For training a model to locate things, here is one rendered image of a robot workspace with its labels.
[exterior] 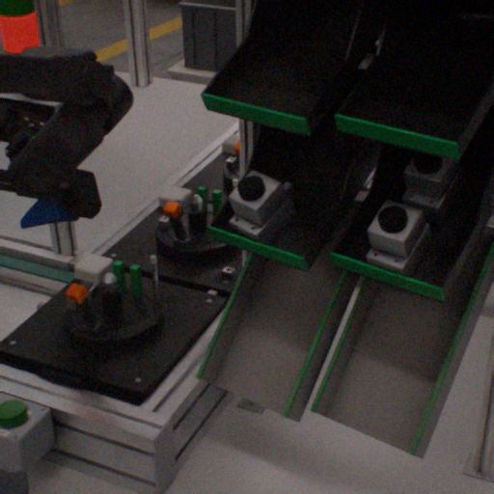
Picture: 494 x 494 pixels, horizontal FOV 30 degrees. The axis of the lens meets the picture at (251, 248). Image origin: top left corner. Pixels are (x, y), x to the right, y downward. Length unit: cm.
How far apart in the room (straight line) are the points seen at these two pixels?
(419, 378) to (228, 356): 24
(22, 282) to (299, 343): 58
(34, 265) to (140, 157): 61
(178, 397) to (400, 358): 29
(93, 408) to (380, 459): 38
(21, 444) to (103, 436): 10
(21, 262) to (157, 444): 50
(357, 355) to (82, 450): 38
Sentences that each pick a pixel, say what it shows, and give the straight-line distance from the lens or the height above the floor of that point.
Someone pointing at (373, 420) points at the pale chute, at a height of 100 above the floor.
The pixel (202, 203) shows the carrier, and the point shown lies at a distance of 146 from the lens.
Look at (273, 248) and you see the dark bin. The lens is 100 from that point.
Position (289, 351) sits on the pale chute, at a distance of 112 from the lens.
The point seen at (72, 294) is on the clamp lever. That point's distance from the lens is 121.
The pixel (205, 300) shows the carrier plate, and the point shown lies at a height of 97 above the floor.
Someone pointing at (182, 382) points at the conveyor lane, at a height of 96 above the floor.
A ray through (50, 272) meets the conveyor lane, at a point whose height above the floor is 95.
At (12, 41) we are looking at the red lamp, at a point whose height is 133.
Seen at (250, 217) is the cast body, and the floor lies 123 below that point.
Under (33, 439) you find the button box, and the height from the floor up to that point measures 94.
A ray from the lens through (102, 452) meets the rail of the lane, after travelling 120.
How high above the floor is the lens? 172
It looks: 31 degrees down
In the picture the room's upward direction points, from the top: 1 degrees counter-clockwise
